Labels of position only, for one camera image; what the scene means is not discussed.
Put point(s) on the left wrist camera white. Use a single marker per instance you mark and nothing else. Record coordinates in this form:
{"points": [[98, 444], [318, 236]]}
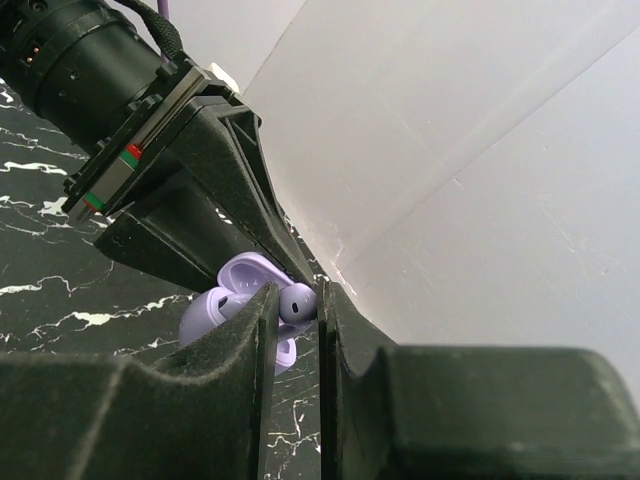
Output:
{"points": [[223, 79]]}

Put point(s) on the purple earbud charging case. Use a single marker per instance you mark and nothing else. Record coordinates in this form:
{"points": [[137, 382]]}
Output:
{"points": [[237, 282]]}

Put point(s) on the purple earbud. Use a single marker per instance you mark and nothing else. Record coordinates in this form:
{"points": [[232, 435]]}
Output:
{"points": [[297, 310]]}

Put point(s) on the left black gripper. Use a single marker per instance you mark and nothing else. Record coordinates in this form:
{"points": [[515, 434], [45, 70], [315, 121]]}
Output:
{"points": [[174, 233]]}

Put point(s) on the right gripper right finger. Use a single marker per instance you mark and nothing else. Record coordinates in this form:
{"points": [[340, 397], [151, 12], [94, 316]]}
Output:
{"points": [[391, 411]]}

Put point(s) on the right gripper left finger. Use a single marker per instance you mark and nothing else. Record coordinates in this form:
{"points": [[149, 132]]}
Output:
{"points": [[199, 413]]}

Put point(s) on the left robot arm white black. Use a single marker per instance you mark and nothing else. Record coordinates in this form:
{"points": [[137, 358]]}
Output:
{"points": [[174, 155]]}

